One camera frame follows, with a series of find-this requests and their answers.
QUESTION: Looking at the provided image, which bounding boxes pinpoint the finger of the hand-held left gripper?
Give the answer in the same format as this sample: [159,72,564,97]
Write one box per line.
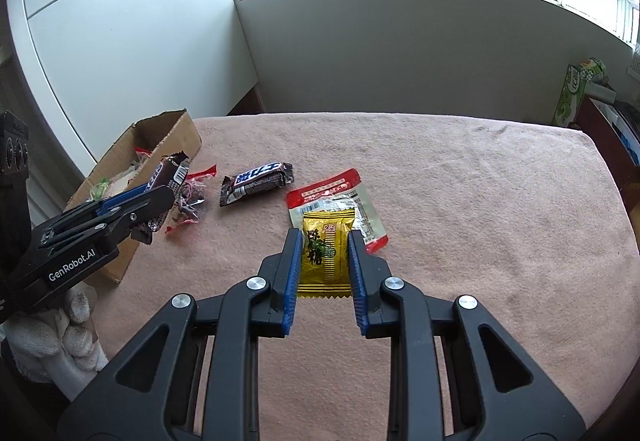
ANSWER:
[62,184,152,223]
[36,186,177,248]

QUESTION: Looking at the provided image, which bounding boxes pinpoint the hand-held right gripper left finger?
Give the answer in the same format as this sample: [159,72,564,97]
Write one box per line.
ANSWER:
[56,228,305,441]

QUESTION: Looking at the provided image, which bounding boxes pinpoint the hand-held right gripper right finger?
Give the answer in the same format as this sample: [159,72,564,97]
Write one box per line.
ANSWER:
[347,230,586,441]

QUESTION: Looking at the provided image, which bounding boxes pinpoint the dark chocolate bar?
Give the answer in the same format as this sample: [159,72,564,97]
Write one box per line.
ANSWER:
[219,162,296,208]
[132,152,192,247]

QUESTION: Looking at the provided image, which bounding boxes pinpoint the brown cardboard box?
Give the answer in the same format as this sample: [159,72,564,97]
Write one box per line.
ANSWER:
[62,109,202,284]

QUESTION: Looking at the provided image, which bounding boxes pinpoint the person's left hand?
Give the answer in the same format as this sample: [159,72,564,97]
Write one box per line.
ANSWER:
[0,281,110,384]

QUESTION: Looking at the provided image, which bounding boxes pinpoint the clear red-ended candy packet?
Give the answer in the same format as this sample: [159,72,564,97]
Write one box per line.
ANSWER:
[165,164,218,234]

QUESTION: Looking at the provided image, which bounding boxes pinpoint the red white snack packet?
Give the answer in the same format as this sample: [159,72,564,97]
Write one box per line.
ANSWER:
[286,168,390,254]

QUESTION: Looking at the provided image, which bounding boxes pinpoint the white cabinet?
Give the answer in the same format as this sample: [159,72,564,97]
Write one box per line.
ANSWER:
[5,0,261,162]

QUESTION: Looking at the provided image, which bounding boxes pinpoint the red wooden box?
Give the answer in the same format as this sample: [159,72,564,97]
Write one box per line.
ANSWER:
[575,96,640,202]

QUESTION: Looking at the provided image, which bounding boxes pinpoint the green carton box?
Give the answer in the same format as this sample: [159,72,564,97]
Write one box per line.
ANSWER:
[552,58,608,126]

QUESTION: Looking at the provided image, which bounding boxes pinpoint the white carton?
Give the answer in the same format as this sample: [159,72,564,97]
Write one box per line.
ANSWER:
[587,86,619,104]

